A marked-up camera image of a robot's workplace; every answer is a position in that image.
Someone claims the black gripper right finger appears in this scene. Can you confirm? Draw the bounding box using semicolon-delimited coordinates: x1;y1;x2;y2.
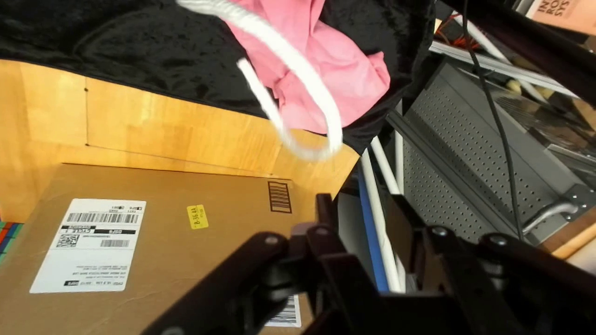
385;195;596;335

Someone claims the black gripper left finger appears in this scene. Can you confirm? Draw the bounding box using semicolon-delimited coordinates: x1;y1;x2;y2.
139;230;324;335

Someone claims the white rope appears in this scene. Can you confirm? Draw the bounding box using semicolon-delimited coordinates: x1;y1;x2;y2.
175;0;344;163

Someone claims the pink cloth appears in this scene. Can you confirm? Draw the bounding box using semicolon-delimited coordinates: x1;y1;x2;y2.
230;0;391;133

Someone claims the labelled cardboard box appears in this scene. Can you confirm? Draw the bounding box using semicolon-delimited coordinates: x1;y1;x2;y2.
0;165;314;335

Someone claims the black table cloth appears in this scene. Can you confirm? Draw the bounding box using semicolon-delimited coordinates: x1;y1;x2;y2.
0;0;433;150

